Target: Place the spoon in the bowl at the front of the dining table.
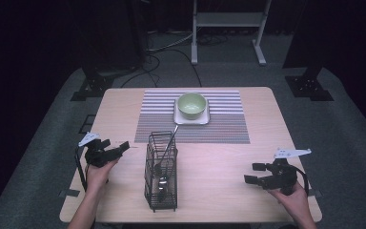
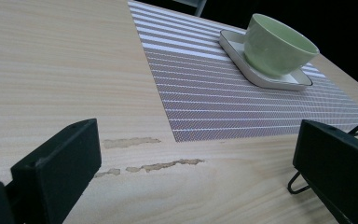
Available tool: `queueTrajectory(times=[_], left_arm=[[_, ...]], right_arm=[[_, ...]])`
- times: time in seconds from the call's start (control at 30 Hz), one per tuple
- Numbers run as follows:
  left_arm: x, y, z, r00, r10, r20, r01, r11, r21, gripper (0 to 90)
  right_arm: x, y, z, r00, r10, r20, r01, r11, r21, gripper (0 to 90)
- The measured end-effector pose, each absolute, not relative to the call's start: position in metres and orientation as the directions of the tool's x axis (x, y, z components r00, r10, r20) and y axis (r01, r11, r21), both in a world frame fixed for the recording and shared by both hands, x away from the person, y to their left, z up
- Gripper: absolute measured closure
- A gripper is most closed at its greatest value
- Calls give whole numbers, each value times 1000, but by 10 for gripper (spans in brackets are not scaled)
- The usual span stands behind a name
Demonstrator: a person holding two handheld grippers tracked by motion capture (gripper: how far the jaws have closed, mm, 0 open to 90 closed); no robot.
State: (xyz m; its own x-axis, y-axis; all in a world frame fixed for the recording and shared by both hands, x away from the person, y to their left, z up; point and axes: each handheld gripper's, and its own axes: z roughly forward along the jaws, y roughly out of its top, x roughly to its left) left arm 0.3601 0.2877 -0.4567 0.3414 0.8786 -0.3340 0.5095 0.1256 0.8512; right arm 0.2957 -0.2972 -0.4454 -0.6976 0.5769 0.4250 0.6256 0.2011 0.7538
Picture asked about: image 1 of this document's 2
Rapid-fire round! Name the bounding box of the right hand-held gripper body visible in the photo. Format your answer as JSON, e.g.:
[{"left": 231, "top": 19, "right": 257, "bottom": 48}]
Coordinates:
[{"left": 260, "top": 147, "right": 313, "bottom": 197}]

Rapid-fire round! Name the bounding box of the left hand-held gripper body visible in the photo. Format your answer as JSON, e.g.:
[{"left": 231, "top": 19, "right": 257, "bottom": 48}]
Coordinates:
[{"left": 77, "top": 131, "right": 114, "bottom": 169}]

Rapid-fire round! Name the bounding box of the person's left hand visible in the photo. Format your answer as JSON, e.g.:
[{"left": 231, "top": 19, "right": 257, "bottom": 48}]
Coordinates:
[{"left": 85, "top": 157, "right": 121, "bottom": 196}]

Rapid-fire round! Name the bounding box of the person's right hand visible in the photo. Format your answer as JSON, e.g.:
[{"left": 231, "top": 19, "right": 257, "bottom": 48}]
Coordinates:
[{"left": 267, "top": 180, "right": 313, "bottom": 224}]

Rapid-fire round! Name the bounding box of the striped grey placemat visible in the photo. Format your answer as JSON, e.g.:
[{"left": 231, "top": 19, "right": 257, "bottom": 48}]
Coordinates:
[{"left": 133, "top": 89, "right": 252, "bottom": 145}]

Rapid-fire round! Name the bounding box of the short metal spoon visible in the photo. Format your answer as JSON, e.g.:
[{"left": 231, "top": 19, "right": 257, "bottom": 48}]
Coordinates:
[{"left": 156, "top": 177, "right": 170, "bottom": 202}]

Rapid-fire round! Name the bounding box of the white square plate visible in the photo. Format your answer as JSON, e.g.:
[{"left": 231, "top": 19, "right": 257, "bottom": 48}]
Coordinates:
[{"left": 173, "top": 97, "right": 211, "bottom": 126}]

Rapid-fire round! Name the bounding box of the light green bowl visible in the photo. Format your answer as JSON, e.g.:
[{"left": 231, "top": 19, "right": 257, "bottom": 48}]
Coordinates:
[{"left": 176, "top": 92, "right": 208, "bottom": 121}]

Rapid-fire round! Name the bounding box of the white metal stand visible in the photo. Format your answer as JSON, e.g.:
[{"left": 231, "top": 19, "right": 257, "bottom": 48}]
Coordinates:
[{"left": 190, "top": 0, "right": 273, "bottom": 67}]

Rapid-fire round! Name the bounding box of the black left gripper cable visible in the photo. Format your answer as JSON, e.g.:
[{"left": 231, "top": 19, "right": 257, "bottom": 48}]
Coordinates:
[{"left": 74, "top": 146, "right": 89, "bottom": 193}]

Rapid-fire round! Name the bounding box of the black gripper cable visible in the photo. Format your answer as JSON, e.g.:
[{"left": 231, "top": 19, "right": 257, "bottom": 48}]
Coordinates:
[
  {"left": 294, "top": 165, "right": 310, "bottom": 197},
  {"left": 74, "top": 146, "right": 89, "bottom": 193}
]

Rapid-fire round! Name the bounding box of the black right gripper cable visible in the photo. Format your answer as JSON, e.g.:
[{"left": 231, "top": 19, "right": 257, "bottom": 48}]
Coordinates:
[{"left": 294, "top": 165, "right": 310, "bottom": 197}]

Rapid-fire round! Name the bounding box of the long-handled metal spoon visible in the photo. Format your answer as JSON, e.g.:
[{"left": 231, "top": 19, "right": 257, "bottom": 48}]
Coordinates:
[{"left": 153, "top": 124, "right": 179, "bottom": 177}]

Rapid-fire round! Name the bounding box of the black wire cutlery basket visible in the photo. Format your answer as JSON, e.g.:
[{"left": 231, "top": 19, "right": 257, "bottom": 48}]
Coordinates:
[{"left": 143, "top": 130, "right": 179, "bottom": 214}]

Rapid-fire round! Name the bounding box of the black stand with base plate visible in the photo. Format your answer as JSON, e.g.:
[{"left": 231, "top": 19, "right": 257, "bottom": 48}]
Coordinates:
[
  {"left": 281, "top": 0, "right": 335, "bottom": 102},
  {"left": 70, "top": 0, "right": 148, "bottom": 102}
]

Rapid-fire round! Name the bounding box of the black floor cable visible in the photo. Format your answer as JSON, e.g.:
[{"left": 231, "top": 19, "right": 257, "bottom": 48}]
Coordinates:
[
  {"left": 119, "top": 54, "right": 162, "bottom": 89},
  {"left": 158, "top": 48, "right": 203, "bottom": 89}
]

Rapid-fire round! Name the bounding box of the grey floor cable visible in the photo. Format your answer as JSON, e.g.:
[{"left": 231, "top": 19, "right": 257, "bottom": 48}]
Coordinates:
[{"left": 146, "top": 31, "right": 194, "bottom": 53}]

